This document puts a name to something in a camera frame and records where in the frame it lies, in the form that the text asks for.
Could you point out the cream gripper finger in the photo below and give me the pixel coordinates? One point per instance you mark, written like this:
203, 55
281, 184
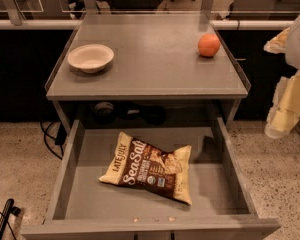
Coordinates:
278, 43
284, 115

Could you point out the brown Sea Salt chip bag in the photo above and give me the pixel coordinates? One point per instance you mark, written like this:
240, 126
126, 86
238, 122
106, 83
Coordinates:
137, 164

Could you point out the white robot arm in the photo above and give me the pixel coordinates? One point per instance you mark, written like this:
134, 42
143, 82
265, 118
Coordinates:
292, 53

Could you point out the grey cabinet with counter top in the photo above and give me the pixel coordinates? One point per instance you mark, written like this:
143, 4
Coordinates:
155, 58

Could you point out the orange fruit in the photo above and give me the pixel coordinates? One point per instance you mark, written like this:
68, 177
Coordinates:
208, 45

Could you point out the white paper bowl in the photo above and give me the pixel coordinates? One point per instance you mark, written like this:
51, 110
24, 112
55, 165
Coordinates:
90, 58

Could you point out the black stand base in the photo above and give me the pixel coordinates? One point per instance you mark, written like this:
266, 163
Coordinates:
9, 209

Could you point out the white horizontal rail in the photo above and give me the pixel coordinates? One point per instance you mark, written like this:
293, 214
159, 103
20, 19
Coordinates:
217, 24

